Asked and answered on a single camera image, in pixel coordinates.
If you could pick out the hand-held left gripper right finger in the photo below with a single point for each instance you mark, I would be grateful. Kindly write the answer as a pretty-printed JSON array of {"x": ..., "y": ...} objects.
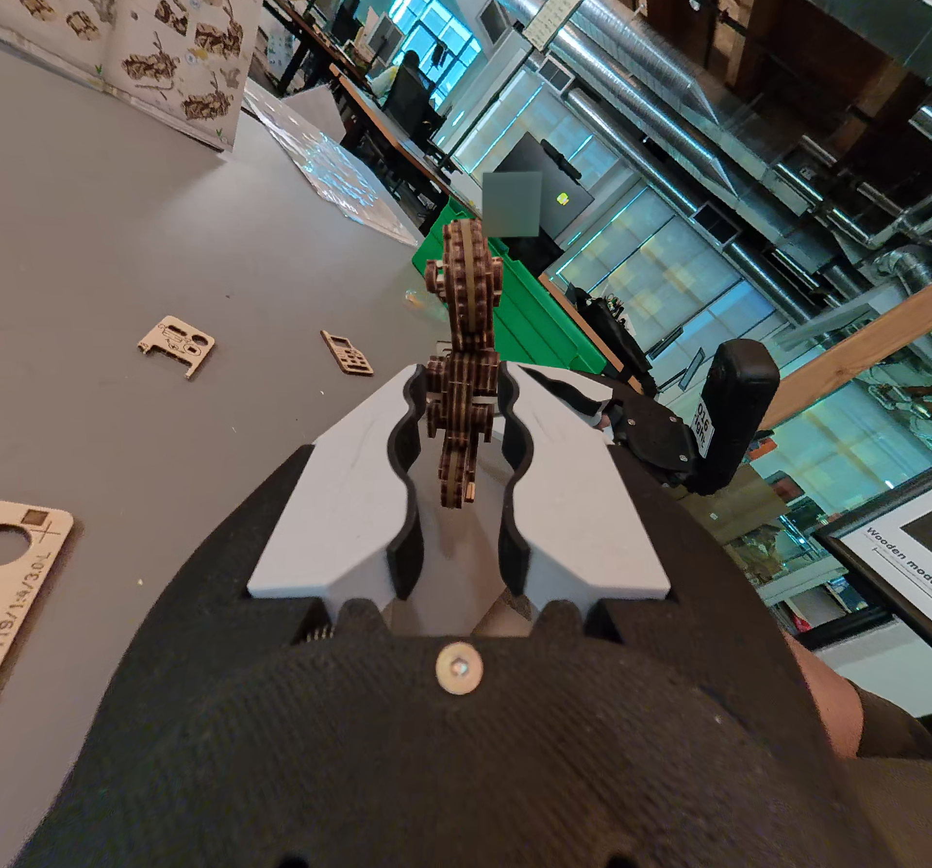
[{"x": 590, "y": 519}]

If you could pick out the black monitor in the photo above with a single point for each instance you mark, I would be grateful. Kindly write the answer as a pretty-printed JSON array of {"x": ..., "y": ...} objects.
[{"x": 531, "y": 155}]

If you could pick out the grey desk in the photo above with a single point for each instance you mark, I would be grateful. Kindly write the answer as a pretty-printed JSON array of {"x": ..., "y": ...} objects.
[{"x": 182, "y": 227}]

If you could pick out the slotted wooden sheet fragment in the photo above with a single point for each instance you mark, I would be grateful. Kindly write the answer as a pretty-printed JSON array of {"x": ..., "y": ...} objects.
[{"x": 348, "y": 355}]

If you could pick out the clear plastic wrapper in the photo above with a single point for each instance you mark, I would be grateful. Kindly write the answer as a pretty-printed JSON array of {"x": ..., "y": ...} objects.
[{"x": 342, "y": 176}]

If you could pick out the green plastic bin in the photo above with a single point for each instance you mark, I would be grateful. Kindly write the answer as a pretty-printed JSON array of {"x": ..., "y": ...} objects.
[{"x": 531, "y": 315}]

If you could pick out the wooden puzzle robot model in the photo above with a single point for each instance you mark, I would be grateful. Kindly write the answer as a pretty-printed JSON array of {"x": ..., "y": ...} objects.
[{"x": 462, "y": 300}]

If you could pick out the person's right forearm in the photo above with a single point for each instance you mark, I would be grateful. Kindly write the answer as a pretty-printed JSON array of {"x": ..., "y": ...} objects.
[{"x": 823, "y": 700}]

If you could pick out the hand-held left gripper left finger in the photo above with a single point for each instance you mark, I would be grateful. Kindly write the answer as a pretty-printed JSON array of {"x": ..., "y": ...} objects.
[{"x": 335, "y": 511}]

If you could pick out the round silver ventilation duct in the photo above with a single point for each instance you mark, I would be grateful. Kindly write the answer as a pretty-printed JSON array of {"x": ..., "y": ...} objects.
[{"x": 619, "y": 45}]

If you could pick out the black office chair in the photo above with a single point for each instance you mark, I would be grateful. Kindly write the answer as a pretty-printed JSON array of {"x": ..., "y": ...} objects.
[{"x": 408, "y": 104}]

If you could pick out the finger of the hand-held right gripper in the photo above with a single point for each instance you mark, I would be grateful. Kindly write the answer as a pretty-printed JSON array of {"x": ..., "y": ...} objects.
[
  {"x": 582, "y": 384},
  {"x": 591, "y": 413}
]

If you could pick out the framed white sign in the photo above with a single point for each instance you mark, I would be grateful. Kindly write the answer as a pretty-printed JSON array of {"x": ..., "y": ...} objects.
[{"x": 895, "y": 548}]

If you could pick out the person's brown garment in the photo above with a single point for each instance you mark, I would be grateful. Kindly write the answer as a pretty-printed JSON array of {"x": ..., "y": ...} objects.
[{"x": 885, "y": 824}]

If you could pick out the small clear plastic bag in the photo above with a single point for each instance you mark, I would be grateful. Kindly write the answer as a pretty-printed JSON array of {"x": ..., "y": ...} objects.
[{"x": 426, "y": 298}]

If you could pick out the wooden beam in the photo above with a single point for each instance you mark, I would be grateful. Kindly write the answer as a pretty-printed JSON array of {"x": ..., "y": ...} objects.
[{"x": 859, "y": 351}]

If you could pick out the white hanging board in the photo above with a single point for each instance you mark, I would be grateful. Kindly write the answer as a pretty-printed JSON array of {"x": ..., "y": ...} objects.
[{"x": 553, "y": 13}]

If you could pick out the wooden sheet fragment oval cutouts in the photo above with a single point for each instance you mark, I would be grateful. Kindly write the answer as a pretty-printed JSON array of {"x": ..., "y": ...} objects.
[{"x": 171, "y": 338}]

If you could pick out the printed instruction sheet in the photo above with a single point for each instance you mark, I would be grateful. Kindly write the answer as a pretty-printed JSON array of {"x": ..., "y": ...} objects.
[{"x": 145, "y": 24}]

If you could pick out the large wooden puzzle sheet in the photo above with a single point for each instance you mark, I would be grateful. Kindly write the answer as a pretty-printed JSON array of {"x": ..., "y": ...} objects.
[{"x": 44, "y": 569}]

